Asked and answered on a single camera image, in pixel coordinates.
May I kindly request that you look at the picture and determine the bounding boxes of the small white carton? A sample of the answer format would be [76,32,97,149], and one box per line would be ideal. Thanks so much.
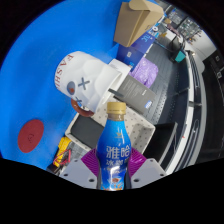
[108,58,133,91]

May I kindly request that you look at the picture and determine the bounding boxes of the flat round red coaster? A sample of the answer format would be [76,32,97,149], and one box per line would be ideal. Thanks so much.
[17,118,45,154]

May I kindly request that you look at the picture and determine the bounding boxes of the white mug with face print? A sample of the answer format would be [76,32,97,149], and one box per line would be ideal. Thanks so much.
[54,50,123,118]

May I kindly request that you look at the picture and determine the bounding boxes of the teal lamp head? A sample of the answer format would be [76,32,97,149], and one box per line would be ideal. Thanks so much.
[171,49,186,63]

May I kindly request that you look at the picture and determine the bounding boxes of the blue drink bottle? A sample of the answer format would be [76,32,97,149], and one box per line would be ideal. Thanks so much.
[95,101,133,192]

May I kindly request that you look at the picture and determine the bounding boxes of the dark grey flat package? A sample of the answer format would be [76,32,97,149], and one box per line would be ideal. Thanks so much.
[108,73,157,116]

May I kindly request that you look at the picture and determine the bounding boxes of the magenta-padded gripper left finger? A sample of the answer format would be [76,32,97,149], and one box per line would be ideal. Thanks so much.
[59,147,100,190]

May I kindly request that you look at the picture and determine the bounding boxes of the dark blue carton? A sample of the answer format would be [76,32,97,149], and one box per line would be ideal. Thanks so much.
[116,24,161,69]

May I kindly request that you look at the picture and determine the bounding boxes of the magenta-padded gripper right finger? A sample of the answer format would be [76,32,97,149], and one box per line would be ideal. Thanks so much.
[127,148,167,190]

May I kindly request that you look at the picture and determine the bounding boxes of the long white light bar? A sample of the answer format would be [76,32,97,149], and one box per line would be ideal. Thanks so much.
[166,49,206,174]

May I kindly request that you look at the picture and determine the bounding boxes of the purple plastic bag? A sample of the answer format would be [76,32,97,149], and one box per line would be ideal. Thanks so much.
[130,56,160,89]

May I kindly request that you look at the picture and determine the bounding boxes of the brown cardboard box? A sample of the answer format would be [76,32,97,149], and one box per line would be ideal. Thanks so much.
[113,0,165,48]

